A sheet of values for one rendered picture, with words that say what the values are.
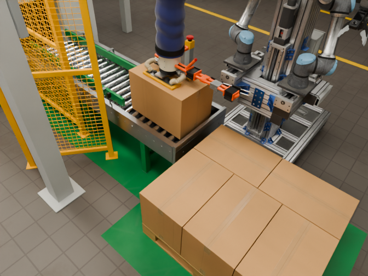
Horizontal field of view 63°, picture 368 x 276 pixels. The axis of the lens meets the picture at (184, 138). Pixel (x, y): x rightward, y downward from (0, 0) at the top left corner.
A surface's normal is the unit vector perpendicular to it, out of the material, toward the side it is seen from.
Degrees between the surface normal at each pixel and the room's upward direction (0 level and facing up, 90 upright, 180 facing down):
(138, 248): 0
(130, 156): 0
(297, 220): 0
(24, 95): 90
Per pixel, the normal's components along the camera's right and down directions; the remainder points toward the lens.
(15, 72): 0.76, 0.47
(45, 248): 0.04, -0.72
